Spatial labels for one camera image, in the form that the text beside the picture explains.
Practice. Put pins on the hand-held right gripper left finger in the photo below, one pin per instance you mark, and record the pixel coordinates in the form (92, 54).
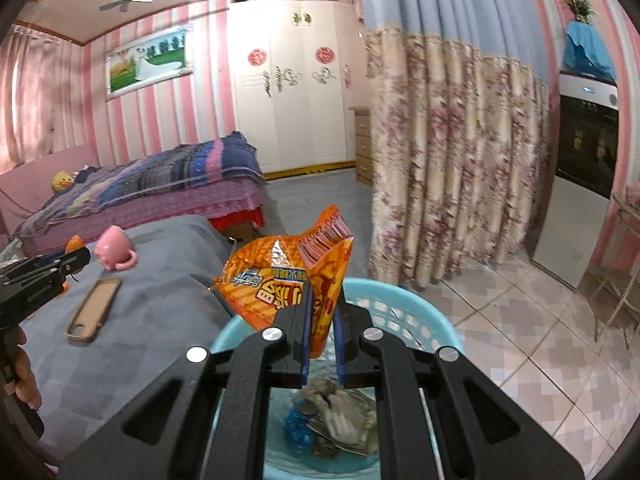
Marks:
(305, 345)

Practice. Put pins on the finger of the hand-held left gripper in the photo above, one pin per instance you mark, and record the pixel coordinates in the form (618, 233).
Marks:
(30, 297)
(50, 262)

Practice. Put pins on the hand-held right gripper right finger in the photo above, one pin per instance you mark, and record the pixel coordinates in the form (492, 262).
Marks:
(340, 350)

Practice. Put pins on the orange peel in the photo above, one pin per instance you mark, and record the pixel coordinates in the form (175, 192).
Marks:
(75, 244)

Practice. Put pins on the grey cloth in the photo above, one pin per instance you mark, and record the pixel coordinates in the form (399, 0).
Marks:
(345, 417)

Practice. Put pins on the orange snack bag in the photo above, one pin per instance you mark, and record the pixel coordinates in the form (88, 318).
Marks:
(260, 290)

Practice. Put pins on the light blue plastic basket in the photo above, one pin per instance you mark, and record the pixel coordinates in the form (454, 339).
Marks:
(400, 310)

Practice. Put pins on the blue plastic bag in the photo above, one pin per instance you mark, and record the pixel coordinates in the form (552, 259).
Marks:
(297, 432)

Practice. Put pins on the person's left hand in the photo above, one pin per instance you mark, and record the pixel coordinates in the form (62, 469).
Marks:
(27, 370)

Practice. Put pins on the brown phone case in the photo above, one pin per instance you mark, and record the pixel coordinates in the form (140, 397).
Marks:
(92, 310)

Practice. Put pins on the yellow duck plush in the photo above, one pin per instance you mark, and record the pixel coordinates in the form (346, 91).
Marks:
(62, 181)

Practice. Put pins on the pink bed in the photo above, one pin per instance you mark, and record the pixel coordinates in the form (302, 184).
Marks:
(125, 210)

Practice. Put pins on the purple patterned quilt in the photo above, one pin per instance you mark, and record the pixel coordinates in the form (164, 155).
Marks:
(165, 170)

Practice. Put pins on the pink window curtain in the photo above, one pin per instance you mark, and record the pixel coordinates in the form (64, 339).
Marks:
(35, 95)

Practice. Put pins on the wooden desk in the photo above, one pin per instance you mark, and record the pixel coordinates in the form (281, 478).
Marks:
(362, 145)

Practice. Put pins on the blue and floral curtain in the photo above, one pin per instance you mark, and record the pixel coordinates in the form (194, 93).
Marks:
(450, 160)

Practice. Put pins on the white wardrobe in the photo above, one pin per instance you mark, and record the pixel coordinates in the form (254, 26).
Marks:
(295, 100)

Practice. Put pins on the metal rack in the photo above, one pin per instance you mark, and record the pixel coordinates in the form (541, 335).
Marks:
(617, 270)

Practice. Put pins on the silver and black refrigerator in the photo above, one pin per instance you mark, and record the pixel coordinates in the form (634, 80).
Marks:
(580, 170)

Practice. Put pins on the blue cloth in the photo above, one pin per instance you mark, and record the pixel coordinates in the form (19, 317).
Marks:
(585, 52)

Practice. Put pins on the green potted plant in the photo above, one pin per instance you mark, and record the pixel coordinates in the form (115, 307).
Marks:
(580, 7)

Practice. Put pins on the wall poster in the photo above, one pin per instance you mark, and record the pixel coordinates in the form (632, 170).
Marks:
(150, 62)

